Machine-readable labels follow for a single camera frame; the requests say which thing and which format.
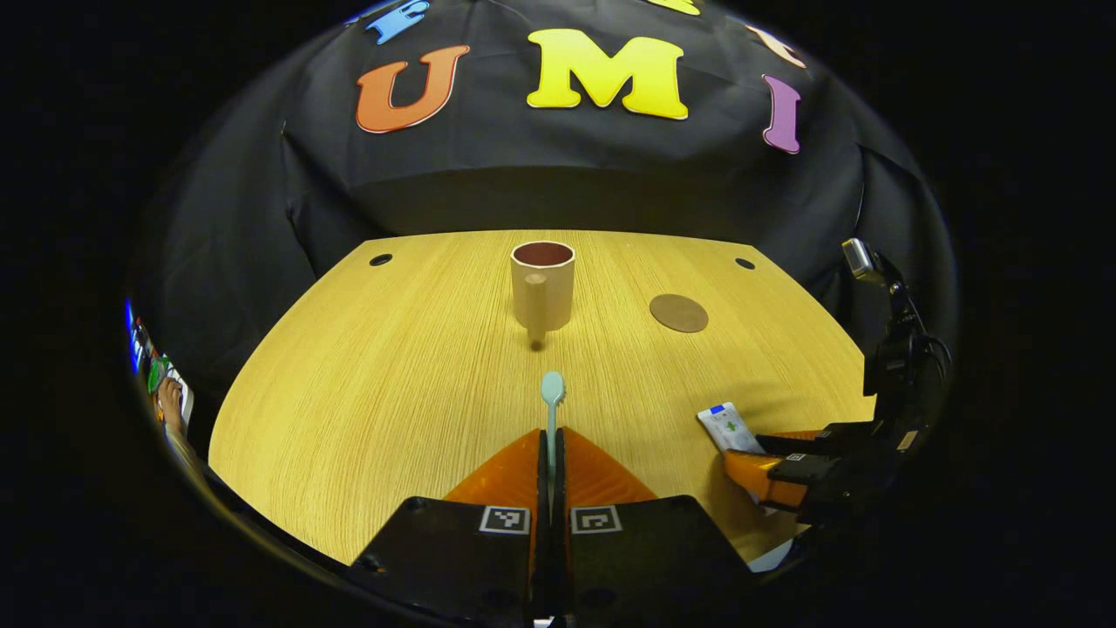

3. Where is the black backdrop cloth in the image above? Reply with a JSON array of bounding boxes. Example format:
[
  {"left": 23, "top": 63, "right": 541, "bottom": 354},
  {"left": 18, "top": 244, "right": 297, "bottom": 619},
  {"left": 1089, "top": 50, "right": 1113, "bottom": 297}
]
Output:
[{"left": 131, "top": 0, "right": 960, "bottom": 454}]

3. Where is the light green toothbrush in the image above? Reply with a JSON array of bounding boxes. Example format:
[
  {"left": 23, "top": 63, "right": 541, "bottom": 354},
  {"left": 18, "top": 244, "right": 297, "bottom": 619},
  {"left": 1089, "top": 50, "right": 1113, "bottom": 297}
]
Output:
[{"left": 540, "top": 371, "right": 567, "bottom": 524}]

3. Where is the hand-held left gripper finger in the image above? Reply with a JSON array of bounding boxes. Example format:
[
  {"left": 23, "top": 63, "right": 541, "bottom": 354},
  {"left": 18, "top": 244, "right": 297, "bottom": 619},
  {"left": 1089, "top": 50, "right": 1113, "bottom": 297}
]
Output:
[
  {"left": 555, "top": 427, "right": 756, "bottom": 625},
  {"left": 349, "top": 427, "right": 554, "bottom": 627}
]

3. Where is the beige cup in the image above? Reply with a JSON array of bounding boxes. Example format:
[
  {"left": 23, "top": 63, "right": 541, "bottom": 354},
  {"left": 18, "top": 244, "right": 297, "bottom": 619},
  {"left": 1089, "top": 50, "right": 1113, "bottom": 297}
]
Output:
[{"left": 510, "top": 241, "right": 576, "bottom": 344}]

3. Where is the round brown coaster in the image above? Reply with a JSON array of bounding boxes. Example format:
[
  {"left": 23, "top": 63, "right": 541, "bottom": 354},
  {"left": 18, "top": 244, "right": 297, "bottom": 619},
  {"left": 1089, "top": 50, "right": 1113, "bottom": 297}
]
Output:
[{"left": 650, "top": 294, "right": 710, "bottom": 334}]

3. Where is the computer monitor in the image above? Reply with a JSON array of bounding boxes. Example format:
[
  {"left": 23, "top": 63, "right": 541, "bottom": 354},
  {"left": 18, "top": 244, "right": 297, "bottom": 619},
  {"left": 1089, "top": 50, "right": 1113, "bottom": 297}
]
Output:
[{"left": 125, "top": 299, "right": 145, "bottom": 376}]

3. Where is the white toothpaste tube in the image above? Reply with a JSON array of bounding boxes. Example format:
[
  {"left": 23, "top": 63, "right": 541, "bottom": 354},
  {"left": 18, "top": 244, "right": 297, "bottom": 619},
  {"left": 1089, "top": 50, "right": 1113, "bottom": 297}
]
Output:
[{"left": 697, "top": 402, "right": 768, "bottom": 456}]

